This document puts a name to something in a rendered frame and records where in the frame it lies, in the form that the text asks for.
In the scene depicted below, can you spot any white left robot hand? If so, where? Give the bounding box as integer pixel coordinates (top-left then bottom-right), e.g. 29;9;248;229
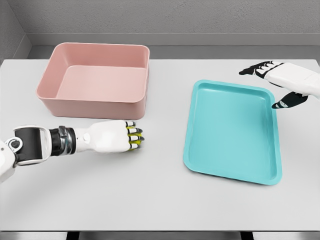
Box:
91;120;146;154

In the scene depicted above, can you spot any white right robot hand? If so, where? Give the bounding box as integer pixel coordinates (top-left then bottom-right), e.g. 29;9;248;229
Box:
238;60;320;110

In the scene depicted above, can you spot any yellow tennis ball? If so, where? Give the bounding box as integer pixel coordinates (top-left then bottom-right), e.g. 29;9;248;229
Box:
125;125;145;150

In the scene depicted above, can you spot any pink plastic basket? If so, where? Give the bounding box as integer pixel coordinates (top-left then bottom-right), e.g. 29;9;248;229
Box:
35;42;151;120

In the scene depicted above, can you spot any blue plastic tray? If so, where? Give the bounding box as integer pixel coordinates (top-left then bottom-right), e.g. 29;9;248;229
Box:
182;79;283;186

